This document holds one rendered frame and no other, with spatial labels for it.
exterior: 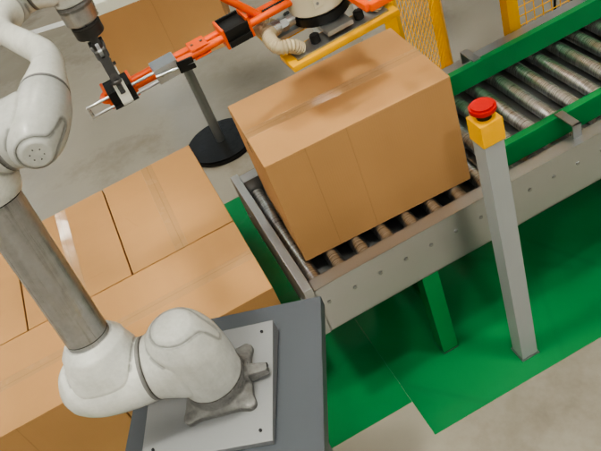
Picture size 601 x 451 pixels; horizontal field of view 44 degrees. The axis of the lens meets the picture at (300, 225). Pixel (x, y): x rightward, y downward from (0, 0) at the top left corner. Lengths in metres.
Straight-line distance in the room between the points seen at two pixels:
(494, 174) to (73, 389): 1.17
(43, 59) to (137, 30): 1.94
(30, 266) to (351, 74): 1.21
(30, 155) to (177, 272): 1.23
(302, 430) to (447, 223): 0.87
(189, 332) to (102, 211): 1.46
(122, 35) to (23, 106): 2.10
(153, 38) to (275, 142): 1.47
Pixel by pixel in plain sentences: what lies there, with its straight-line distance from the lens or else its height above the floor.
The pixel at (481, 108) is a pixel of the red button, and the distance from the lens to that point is 1.90.
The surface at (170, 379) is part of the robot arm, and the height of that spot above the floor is 0.96.
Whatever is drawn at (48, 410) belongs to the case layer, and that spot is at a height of 0.54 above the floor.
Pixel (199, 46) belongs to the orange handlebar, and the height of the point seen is 1.29.
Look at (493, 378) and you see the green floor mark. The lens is 2.61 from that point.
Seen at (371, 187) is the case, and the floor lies 0.71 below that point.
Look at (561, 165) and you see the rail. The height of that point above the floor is 0.55.
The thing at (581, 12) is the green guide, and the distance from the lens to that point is 3.04.
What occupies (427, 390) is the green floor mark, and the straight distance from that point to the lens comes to 2.62.
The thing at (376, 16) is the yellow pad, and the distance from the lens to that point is 2.11.
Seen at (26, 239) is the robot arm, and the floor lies 1.35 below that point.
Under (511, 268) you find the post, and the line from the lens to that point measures 2.28.
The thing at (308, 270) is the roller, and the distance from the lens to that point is 2.32.
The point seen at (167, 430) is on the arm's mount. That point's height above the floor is 0.77.
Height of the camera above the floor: 2.15
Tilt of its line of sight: 40 degrees down
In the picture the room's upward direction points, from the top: 23 degrees counter-clockwise
